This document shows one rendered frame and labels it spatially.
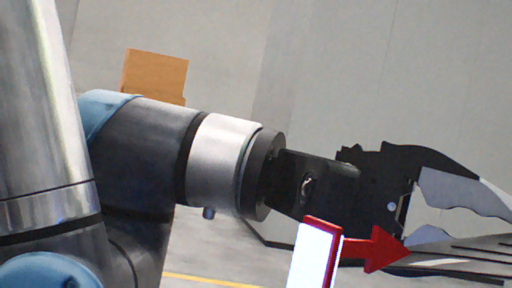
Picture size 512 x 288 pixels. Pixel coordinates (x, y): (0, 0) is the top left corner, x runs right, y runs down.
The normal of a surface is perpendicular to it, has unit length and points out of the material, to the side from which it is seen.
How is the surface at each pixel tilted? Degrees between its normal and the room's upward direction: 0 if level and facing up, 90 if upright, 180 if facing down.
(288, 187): 84
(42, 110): 74
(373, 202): 84
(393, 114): 90
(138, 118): 57
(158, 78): 90
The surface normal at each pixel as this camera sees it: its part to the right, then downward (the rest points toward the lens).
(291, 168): -0.92, -0.28
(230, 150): -0.15, -0.39
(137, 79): 0.22, 0.12
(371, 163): -0.25, -0.08
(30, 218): -0.04, 0.04
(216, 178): -0.31, 0.22
